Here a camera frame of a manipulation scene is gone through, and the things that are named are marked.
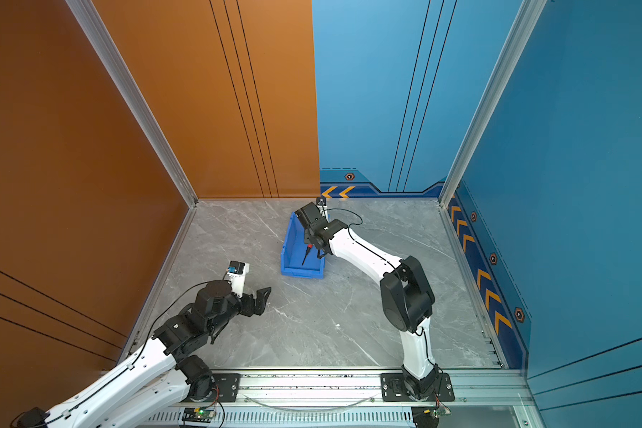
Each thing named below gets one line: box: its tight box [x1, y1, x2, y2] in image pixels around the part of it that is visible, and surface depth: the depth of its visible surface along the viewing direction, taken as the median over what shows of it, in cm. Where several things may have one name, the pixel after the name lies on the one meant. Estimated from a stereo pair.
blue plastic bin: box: [279, 211, 326, 280], surface depth 102 cm
